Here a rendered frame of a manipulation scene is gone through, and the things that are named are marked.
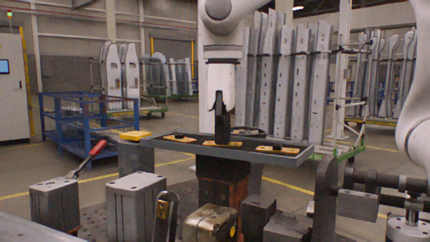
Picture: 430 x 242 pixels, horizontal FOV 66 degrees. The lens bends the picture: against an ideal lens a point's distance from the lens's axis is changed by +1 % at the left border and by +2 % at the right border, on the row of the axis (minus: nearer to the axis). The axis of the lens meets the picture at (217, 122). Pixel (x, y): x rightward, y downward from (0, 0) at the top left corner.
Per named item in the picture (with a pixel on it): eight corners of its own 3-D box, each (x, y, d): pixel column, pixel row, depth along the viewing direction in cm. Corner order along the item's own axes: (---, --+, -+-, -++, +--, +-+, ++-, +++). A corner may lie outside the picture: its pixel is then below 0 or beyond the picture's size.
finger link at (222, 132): (214, 112, 70) (215, 143, 71) (211, 114, 67) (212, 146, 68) (229, 113, 70) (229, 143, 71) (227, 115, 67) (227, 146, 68)
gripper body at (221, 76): (209, 58, 75) (210, 107, 76) (199, 56, 65) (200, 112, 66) (242, 58, 73) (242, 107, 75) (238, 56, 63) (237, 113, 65)
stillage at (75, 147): (58, 154, 532) (54, 96, 518) (107, 147, 586) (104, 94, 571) (87, 171, 445) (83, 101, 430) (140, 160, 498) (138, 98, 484)
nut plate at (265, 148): (254, 150, 66) (254, 144, 66) (259, 146, 70) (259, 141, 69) (297, 154, 63) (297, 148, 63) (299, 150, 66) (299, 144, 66)
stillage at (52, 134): (41, 140, 644) (37, 92, 630) (84, 136, 694) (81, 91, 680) (58, 152, 552) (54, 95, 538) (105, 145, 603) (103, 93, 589)
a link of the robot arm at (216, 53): (207, 49, 74) (207, 62, 74) (199, 46, 65) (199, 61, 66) (244, 48, 73) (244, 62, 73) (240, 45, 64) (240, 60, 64)
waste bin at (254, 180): (209, 193, 360) (209, 128, 349) (243, 183, 394) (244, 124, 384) (241, 208, 322) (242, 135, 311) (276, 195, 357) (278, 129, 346)
